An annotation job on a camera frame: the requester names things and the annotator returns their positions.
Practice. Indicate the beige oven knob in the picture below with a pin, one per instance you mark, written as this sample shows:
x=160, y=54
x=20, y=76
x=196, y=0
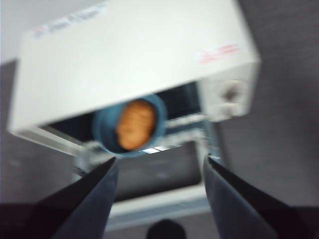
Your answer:
x=233, y=90

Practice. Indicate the white Toshiba toaster oven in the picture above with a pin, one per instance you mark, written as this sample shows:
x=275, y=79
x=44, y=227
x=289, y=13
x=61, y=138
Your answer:
x=124, y=62

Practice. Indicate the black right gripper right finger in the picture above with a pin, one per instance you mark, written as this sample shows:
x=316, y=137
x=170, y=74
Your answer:
x=244, y=211

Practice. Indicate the blue ribbed bowl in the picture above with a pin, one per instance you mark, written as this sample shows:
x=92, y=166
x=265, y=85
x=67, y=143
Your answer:
x=107, y=129

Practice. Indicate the brown potato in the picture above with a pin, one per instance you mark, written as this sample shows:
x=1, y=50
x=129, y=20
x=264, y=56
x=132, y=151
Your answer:
x=137, y=124

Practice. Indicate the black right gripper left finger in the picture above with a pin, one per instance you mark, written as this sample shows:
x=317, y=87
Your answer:
x=74, y=209

